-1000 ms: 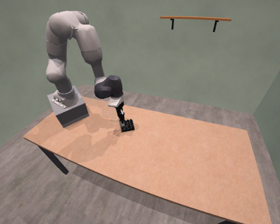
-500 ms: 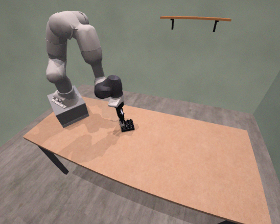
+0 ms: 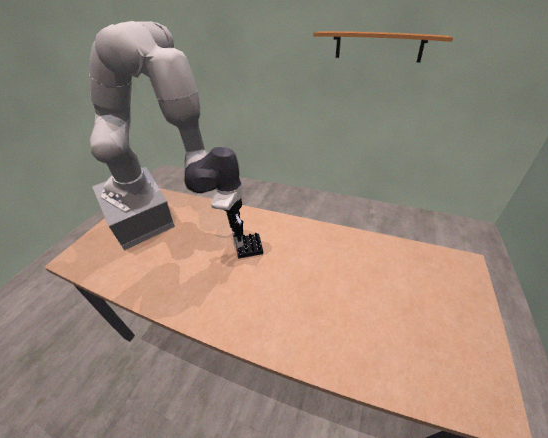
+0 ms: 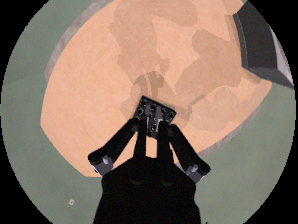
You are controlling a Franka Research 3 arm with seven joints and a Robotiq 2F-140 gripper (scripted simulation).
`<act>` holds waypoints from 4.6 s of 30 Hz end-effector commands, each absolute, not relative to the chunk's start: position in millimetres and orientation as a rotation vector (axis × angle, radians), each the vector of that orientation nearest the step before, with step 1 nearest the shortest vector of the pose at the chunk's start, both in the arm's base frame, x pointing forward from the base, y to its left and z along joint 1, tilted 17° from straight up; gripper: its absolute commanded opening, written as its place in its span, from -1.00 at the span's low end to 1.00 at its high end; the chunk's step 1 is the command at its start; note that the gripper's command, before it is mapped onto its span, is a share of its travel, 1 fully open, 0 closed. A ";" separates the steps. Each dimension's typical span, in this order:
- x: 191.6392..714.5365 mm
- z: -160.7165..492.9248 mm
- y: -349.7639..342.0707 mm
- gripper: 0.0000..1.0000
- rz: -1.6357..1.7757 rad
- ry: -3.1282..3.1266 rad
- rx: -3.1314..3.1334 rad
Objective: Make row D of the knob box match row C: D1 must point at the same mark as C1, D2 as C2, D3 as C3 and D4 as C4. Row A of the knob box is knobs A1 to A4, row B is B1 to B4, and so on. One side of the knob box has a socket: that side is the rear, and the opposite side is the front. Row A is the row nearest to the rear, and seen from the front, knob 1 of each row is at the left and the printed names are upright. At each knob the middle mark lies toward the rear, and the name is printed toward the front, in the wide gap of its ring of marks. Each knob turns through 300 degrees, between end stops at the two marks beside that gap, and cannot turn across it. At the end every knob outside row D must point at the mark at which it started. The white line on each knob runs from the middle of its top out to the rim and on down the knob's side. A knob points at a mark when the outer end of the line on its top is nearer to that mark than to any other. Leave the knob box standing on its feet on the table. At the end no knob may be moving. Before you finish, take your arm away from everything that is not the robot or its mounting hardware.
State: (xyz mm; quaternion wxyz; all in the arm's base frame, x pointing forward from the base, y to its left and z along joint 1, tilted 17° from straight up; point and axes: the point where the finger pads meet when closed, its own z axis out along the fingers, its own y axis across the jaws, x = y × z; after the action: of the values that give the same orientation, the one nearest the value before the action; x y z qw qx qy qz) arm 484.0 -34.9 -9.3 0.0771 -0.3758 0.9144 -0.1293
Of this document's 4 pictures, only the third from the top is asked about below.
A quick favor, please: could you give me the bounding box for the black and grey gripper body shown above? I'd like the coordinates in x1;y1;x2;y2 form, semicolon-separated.
224;199;242;221

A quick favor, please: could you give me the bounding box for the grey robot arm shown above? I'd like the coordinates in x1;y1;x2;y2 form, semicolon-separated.
90;21;243;213

